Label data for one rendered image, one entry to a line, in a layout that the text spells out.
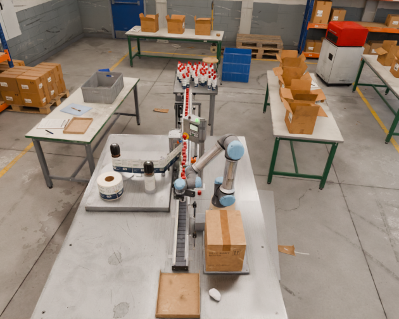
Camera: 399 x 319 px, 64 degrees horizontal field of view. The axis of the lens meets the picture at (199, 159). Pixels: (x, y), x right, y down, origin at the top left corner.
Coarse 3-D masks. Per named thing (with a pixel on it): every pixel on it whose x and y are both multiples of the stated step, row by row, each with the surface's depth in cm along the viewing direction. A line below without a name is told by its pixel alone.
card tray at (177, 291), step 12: (168, 276) 208; (180, 276) 209; (192, 276) 209; (168, 288) 201; (180, 288) 201; (192, 288) 202; (156, 300) 191; (168, 300) 195; (180, 300) 195; (192, 300) 195; (156, 312) 188; (168, 312) 188; (180, 312) 189; (192, 312) 189
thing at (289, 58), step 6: (276, 54) 516; (282, 54) 526; (288, 54) 525; (294, 54) 524; (282, 60) 530; (288, 60) 495; (294, 60) 494; (300, 60) 493; (288, 66) 502; (294, 66) 501
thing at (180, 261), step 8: (184, 208) 253; (184, 216) 246; (184, 224) 240; (184, 232) 233; (184, 240) 227; (176, 248) 221; (184, 248) 221; (176, 256) 216; (184, 256) 216; (176, 264) 211; (184, 264) 211
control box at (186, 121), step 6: (186, 120) 251; (192, 120) 249; (198, 120) 249; (186, 126) 254; (198, 126) 246; (186, 132) 257; (198, 132) 249; (186, 138) 260; (192, 138) 256; (198, 138) 252
